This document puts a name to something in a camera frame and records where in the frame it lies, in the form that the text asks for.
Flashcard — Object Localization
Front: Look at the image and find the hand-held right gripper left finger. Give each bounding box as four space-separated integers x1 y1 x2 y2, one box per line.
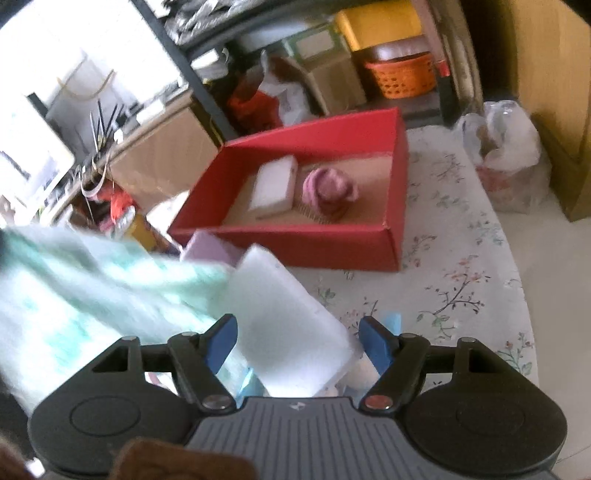
92 314 239 412

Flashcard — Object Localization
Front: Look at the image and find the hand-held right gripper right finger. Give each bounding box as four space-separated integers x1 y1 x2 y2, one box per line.
359 316 504 412

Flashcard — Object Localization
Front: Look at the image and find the white foam sponge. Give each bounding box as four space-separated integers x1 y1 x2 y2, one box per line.
221 244 363 398

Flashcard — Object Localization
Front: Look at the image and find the red cardboard box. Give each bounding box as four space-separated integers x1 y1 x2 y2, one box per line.
167 107 410 273

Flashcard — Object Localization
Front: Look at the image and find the green patterned towel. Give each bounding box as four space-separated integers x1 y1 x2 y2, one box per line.
0 225 232 407

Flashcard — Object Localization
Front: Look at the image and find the red soft object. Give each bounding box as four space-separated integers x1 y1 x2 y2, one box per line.
96 179 136 232

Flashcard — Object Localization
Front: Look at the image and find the purple sponge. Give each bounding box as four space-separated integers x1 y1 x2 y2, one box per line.
179 230 243 269

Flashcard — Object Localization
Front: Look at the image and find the brown fuzzy cloth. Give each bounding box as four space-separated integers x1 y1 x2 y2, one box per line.
110 438 258 480

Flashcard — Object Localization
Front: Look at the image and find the yellow packet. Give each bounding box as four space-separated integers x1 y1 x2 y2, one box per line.
124 212 164 251

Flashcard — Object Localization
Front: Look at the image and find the pink knitted ball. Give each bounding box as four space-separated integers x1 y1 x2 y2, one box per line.
301 167 360 222

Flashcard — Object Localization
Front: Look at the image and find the white sponge block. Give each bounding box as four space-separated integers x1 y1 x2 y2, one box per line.
248 155 298 219

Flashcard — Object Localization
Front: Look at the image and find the large cardboard box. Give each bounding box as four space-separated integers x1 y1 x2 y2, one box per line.
110 92 219 210

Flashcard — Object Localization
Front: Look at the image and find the red plastic bag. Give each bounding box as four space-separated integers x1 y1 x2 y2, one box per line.
226 83 283 131

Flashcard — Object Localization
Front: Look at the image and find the translucent white plastic bag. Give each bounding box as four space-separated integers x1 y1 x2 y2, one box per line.
257 50 311 126

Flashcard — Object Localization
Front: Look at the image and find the brown cardboard box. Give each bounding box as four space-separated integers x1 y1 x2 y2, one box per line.
281 45 368 117

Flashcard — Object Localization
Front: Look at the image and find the orange plastic basket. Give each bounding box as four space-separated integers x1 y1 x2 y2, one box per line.
364 52 439 100

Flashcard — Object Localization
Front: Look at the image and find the white paper bag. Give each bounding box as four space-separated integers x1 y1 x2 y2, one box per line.
45 59 118 141

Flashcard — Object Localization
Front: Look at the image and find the wooden cabinet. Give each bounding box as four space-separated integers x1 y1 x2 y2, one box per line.
505 0 591 223

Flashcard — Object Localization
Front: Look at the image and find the green and white box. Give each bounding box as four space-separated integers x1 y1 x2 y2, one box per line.
281 22 348 62

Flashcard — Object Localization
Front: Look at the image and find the yellow storage box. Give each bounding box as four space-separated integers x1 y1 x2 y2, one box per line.
334 4 424 51

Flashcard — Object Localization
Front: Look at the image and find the black shelf post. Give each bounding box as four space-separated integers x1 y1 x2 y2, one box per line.
131 0 238 145

